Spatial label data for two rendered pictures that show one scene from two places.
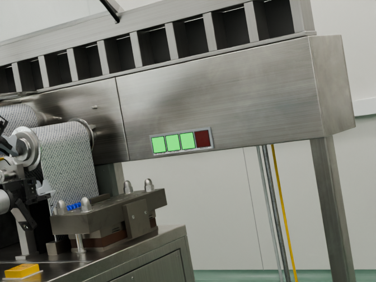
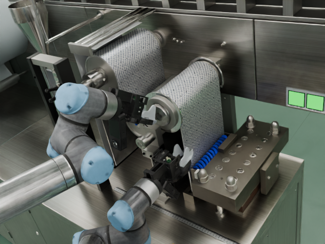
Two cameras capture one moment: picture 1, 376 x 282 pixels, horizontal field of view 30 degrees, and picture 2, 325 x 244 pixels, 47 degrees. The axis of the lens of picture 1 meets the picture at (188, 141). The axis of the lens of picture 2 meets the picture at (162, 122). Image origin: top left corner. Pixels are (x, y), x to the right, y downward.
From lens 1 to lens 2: 1.46 m
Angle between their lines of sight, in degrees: 31
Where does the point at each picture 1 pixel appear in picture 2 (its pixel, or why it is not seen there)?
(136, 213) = (271, 171)
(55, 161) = (192, 121)
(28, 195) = (174, 175)
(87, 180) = (215, 122)
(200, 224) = not seen: hidden behind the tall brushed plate
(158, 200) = (283, 141)
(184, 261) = (299, 189)
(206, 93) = not seen: outside the picture
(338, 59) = not seen: outside the picture
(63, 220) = (206, 191)
